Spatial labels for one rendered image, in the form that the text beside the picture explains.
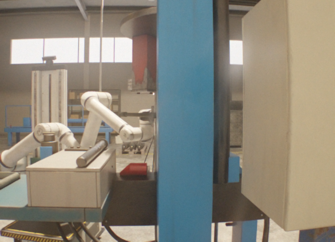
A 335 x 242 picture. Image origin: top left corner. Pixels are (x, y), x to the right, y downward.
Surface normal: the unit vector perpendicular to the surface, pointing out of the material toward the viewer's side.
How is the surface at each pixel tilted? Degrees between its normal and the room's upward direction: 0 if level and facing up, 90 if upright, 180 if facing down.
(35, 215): 90
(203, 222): 90
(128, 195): 90
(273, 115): 90
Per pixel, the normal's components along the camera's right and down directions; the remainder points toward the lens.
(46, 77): -0.11, 0.03
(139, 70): -0.51, 0.02
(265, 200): -1.00, 0.00
